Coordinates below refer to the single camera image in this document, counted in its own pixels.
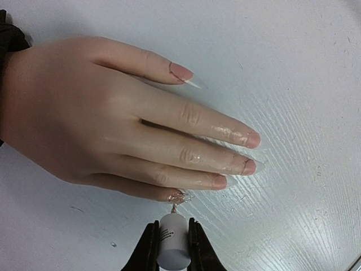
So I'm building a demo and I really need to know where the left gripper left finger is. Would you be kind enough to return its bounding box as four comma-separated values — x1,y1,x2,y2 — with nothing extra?
121,220,160,271

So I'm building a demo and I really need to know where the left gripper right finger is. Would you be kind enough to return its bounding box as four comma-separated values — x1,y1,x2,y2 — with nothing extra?
188,218,226,271

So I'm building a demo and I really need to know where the mannequin hand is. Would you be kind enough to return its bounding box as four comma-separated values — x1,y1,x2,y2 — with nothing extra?
1,37,261,203

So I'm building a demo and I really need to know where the white nail polish cap brush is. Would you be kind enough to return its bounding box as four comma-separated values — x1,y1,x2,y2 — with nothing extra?
157,204,191,270

